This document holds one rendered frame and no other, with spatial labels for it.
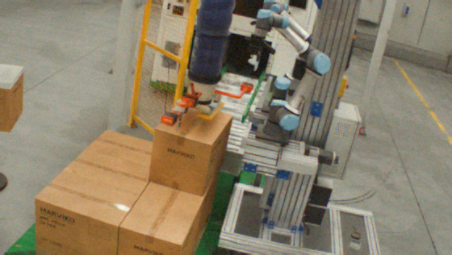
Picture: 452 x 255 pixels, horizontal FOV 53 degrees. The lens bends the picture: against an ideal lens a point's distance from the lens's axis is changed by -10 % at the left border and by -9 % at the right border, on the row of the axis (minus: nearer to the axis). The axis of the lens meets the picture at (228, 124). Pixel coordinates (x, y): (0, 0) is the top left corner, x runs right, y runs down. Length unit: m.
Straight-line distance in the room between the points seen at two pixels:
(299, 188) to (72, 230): 1.65
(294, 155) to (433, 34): 10.11
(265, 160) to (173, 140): 0.63
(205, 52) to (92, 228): 1.34
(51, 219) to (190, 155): 1.02
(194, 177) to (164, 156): 0.24
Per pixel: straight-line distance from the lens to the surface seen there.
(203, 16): 3.18
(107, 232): 3.04
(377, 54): 6.53
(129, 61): 4.71
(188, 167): 3.30
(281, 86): 3.67
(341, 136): 3.41
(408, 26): 12.86
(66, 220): 3.14
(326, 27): 3.24
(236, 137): 4.32
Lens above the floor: 2.32
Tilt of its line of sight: 23 degrees down
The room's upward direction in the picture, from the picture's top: 12 degrees clockwise
